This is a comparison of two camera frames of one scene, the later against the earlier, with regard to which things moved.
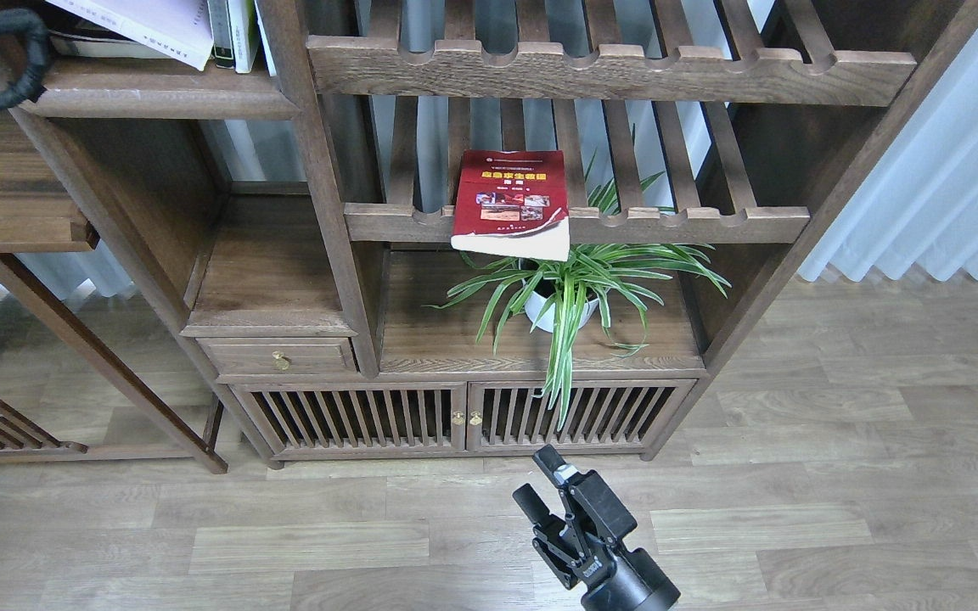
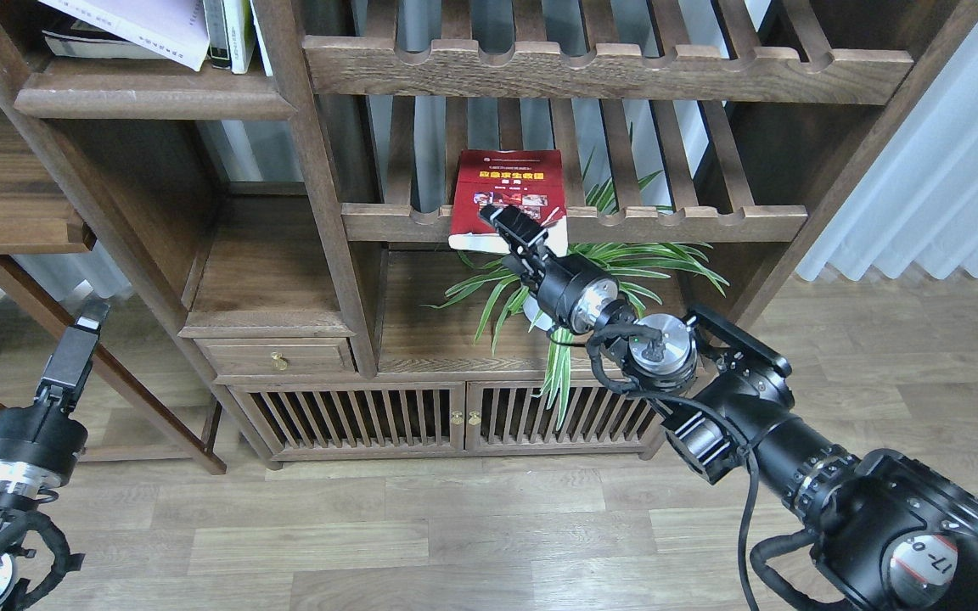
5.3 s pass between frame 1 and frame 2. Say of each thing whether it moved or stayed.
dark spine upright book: stayed
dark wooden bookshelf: stayed
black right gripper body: moved
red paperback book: stayed
